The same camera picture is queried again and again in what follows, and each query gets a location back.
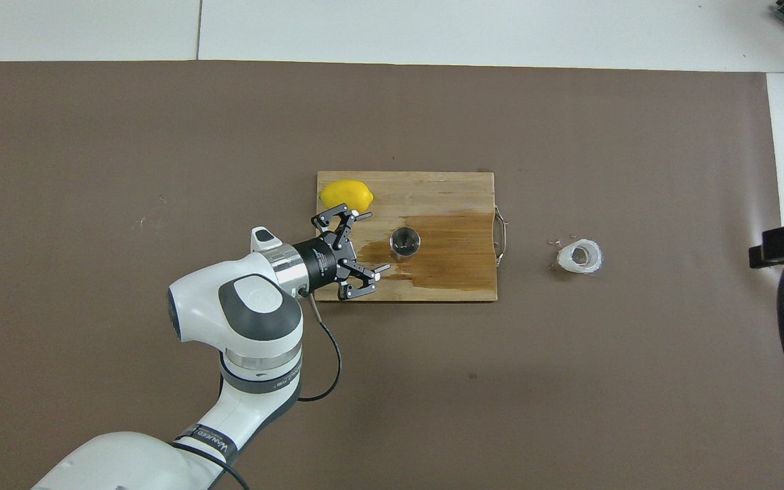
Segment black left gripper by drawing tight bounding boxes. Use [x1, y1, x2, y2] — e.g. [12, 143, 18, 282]
[293, 203, 391, 301]

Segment metal jigger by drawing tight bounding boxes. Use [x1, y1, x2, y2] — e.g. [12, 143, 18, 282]
[389, 227, 422, 259]

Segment yellow lemon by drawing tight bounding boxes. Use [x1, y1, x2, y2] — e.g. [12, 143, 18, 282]
[319, 179, 374, 213]

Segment wooden cutting board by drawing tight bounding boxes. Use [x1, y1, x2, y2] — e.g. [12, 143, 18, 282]
[314, 171, 507, 303]

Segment brown paper table mat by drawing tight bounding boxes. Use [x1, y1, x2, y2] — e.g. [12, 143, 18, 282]
[0, 60, 784, 490]

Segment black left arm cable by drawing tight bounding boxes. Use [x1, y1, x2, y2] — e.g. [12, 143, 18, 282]
[174, 287, 343, 490]

